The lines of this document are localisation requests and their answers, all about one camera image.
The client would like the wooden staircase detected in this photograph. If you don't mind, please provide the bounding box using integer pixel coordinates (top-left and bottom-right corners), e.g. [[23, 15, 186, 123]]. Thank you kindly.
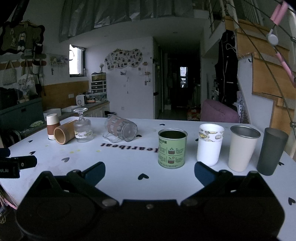
[[224, 16, 296, 163]]

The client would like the bamboo cup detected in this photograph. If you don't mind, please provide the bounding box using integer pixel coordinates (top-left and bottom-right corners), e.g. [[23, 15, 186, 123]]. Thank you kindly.
[[53, 121, 80, 145]]

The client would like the purple armchair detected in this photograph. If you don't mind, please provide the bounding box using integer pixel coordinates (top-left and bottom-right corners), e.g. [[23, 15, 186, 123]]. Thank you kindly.
[[200, 99, 240, 123]]

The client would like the printed tote bag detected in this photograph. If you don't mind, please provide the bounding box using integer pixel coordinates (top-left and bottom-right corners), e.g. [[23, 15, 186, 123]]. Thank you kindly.
[[18, 66, 38, 101]]

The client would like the grey plastic cup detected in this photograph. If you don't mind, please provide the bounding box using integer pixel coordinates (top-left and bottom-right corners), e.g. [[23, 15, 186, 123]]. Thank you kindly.
[[256, 127, 289, 176]]

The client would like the cloud-shaped photo board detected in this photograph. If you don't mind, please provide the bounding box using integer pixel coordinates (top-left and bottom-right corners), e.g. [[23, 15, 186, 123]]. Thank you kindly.
[[104, 48, 142, 70]]

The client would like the cream metal cup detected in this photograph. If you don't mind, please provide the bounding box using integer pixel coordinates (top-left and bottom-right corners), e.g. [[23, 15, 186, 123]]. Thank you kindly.
[[228, 125, 262, 172]]

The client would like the brown and white cup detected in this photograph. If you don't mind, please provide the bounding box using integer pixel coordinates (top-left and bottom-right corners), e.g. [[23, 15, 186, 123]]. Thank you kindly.
[[46, 113, 61, 140]]

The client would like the green tin can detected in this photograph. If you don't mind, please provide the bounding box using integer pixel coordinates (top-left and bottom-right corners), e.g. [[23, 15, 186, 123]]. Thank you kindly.
[[158, 129, 188, 169]]

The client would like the white cup with printed band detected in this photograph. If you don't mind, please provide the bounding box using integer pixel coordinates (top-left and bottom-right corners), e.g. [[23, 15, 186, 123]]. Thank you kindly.
[[196, 123, 225, 166]]

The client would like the white box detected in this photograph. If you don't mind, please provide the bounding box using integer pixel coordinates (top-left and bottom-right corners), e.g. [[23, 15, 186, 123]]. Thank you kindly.
[[43, 108, 62, 121]]

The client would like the clear glass goblet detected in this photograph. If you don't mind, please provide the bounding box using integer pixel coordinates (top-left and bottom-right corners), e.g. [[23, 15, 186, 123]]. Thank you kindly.
[[73, 108, 94, 143]]

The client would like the window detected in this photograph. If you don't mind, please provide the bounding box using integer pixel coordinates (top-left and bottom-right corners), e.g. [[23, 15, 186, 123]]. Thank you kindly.
[[69, 44, 87, 78]]

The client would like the glass cup with brown sleeve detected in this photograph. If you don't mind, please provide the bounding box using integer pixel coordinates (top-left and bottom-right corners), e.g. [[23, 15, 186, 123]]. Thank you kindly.
[[103, 114, 138, 143]]

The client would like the clear drawer organizer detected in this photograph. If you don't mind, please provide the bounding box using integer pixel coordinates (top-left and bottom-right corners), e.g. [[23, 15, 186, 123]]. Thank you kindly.
[[91, 80, 107, 94]]

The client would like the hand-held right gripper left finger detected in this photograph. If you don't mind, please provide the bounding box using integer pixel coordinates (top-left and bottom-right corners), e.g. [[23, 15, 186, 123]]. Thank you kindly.
[[30, 161, 119, 207]]

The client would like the small fish tank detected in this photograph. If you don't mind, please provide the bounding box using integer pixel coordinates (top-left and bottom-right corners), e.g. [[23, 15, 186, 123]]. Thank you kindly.
[[91, 72, 107, 82]]

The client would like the green cabinet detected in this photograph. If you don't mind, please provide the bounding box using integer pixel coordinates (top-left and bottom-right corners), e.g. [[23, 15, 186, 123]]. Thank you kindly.
[[0, 97, 44, 139]]

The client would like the kitchen counter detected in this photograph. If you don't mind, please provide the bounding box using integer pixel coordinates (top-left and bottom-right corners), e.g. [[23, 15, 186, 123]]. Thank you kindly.
[[60, 100, 111, 119]]

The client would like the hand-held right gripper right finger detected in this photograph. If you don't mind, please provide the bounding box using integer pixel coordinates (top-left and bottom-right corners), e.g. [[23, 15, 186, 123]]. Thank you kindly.
[[181, 161, 272, 207]]

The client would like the white round device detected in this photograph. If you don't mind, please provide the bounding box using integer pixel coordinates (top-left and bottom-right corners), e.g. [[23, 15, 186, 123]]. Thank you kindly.
[[265, 33, 279, 46]]

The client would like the framed wall poster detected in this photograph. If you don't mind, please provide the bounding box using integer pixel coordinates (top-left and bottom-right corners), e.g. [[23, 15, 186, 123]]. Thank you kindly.
[[0, 21, 45, 55]]

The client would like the silver curtain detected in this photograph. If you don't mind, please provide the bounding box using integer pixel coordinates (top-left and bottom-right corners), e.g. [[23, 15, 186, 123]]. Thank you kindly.
[[58, 0, 195, 43]]

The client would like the pink padded metal frame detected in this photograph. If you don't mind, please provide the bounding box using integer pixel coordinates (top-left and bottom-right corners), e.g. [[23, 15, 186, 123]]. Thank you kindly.
[[213, 0, 296, 130]]

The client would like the white quilted tote bag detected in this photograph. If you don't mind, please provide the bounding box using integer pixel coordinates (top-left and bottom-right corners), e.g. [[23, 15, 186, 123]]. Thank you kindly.
[[2, 61, 18, 87]]

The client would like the black hanging coat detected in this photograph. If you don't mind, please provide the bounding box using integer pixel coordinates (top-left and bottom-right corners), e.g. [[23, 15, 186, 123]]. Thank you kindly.
[[215, 30, 238, 105]]

